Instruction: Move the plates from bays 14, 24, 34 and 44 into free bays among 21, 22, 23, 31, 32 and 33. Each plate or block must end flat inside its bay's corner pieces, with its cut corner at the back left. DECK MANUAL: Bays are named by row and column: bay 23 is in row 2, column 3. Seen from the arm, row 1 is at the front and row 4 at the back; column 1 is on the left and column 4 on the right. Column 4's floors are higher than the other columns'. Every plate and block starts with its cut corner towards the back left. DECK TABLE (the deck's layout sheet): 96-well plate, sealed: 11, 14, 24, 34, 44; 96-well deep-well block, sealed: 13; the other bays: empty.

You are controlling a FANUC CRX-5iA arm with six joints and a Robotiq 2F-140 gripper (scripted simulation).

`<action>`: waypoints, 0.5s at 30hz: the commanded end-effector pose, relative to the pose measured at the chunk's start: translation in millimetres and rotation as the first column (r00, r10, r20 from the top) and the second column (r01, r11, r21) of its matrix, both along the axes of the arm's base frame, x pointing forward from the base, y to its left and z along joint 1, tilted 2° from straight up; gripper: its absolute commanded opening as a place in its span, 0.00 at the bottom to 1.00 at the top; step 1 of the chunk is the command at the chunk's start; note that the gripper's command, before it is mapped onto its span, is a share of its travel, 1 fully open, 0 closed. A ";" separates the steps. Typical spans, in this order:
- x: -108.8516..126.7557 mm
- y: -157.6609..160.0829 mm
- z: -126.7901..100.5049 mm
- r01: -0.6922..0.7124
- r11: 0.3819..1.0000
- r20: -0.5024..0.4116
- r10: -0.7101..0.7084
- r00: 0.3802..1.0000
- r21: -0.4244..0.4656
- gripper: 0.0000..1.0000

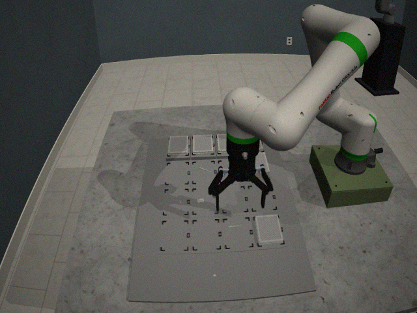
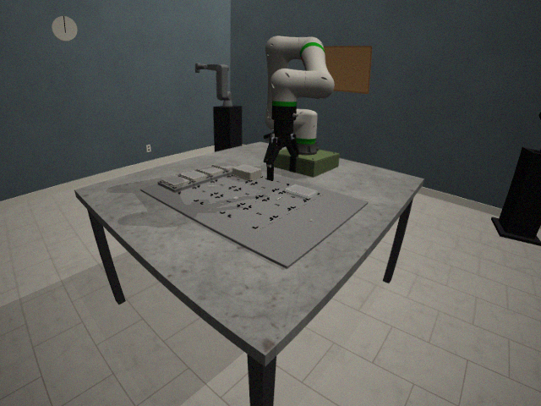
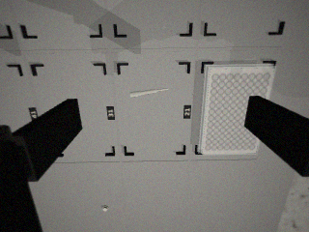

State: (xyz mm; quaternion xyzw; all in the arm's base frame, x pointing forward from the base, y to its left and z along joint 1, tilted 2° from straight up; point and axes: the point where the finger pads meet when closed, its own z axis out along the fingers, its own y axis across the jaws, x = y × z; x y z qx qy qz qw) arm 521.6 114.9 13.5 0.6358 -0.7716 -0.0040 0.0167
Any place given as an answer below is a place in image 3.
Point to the grey deck plate with bay grid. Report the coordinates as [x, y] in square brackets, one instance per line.
[212, 195]

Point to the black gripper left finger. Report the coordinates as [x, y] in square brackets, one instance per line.
[34, 146]

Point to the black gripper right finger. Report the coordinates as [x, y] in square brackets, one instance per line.
[285, 132]

